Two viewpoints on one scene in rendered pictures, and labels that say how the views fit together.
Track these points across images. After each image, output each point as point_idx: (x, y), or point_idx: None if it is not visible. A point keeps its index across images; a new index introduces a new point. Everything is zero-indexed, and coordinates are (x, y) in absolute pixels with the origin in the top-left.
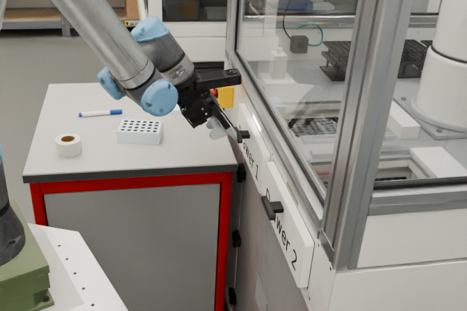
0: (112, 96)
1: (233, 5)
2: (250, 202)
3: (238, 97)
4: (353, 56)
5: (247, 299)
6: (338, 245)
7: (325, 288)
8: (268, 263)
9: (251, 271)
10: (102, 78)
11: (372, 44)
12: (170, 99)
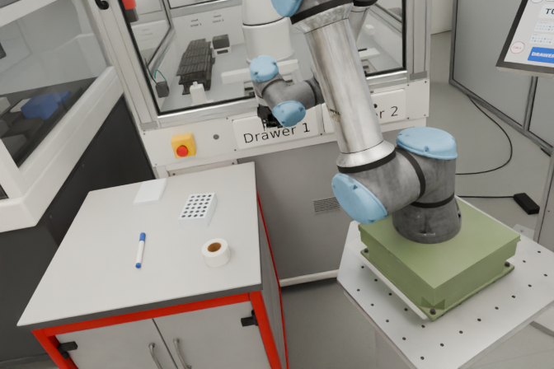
0: (296, 123)
1: (143, 76)
2: (272, 176)
3: (208, 131)
4: None
5: (298, 237)
6: (429, 64)
7: (424, 95)
8: (330, 173)
9: (299, 211)
10: (299, 107)
11: None
12: None
